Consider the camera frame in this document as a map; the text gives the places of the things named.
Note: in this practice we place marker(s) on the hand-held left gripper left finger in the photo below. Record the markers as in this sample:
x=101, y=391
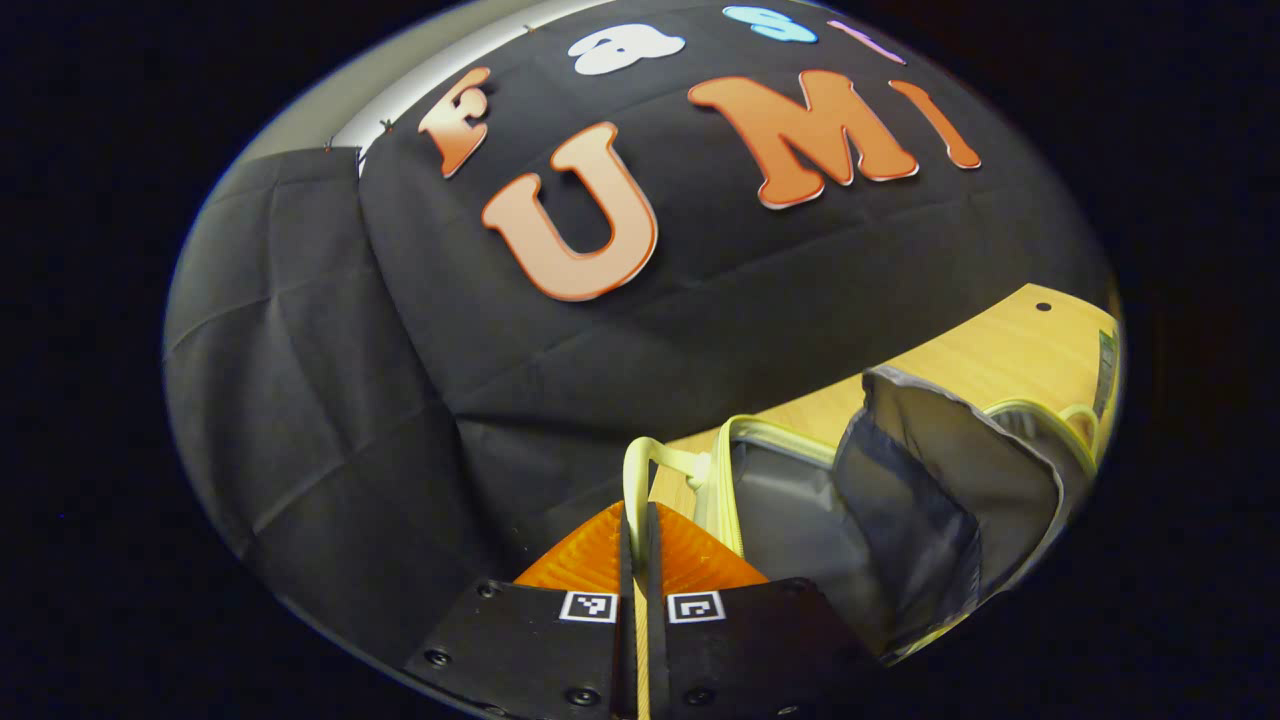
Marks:
x=627, y=620

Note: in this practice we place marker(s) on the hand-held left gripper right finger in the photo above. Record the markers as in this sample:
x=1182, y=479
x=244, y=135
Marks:
x=655, y=620

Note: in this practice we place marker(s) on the pale yellow suitcase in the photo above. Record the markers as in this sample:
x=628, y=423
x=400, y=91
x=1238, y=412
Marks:
x=800, y=520

